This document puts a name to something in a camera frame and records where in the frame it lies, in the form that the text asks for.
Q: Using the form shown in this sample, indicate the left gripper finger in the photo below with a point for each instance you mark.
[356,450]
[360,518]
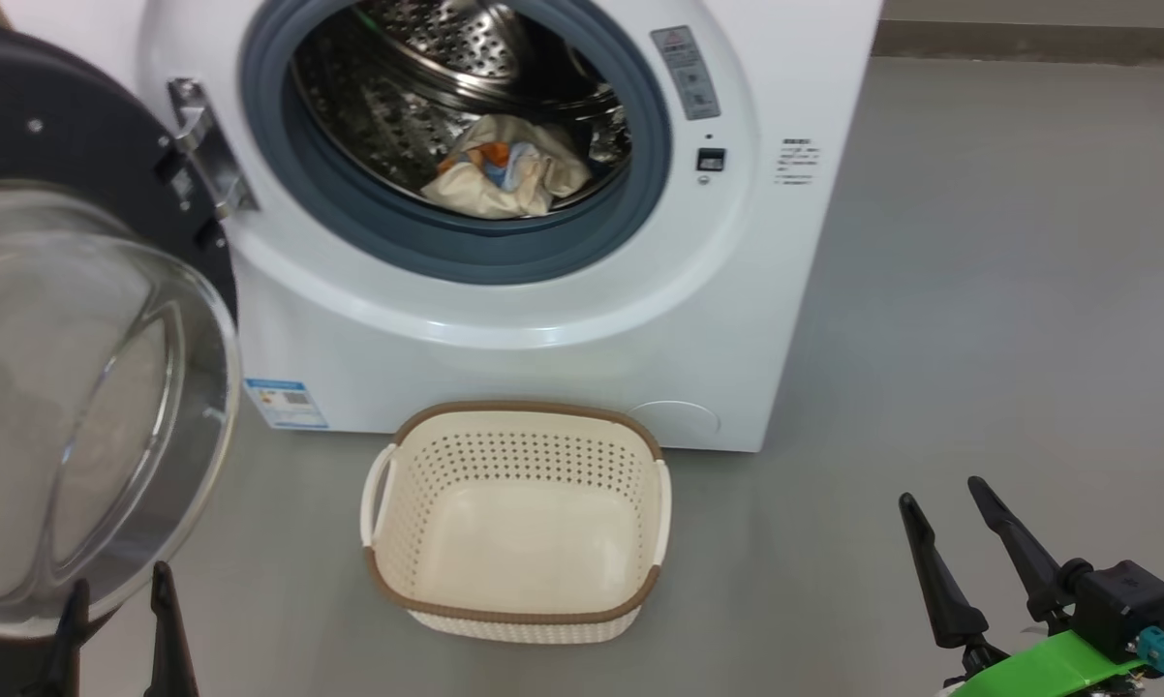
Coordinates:
[170,658]
[67,658]

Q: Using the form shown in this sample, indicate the white front-load washing machine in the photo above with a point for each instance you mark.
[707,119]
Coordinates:
[543,368]

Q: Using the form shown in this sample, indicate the grey instruction label sticker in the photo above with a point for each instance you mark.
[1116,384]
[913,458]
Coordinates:
[687,73]

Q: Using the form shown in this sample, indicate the cream garment with cartoon print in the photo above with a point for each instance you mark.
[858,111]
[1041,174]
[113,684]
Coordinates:
[475,189]

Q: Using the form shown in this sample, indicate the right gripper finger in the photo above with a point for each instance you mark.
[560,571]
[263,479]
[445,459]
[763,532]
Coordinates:
[950,605]
[1032,571]

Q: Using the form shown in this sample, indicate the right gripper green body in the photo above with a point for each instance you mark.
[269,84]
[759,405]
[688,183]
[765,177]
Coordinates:
[1056,673]

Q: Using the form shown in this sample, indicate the cream perforated laundry basket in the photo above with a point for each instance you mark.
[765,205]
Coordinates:
[514,542]

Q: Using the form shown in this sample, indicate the blue energy label sticker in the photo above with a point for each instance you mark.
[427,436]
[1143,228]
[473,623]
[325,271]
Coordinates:
[287,404]

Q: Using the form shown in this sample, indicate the dark grey glass washer door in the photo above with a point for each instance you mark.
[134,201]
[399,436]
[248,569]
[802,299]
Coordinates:
[59,116]

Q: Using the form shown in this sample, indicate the round white drain filter cover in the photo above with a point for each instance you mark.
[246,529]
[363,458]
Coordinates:
[679,421]

